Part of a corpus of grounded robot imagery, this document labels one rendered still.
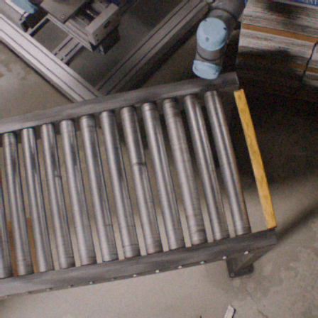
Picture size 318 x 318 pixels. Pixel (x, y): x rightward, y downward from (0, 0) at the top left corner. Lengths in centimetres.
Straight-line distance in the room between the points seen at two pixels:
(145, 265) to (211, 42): 64
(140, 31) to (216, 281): 116
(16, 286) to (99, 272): 25
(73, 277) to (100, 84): 103
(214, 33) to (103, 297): 137
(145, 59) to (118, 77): 15
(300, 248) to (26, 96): 148
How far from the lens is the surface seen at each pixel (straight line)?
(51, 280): 154
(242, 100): 161
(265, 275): 232
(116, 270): 151
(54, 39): 248
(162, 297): 229
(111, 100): 164
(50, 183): 159
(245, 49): 210
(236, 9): 140
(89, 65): 237
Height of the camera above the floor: 229
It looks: 73 degrees down
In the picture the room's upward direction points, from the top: 8 degrees counter-clockwise
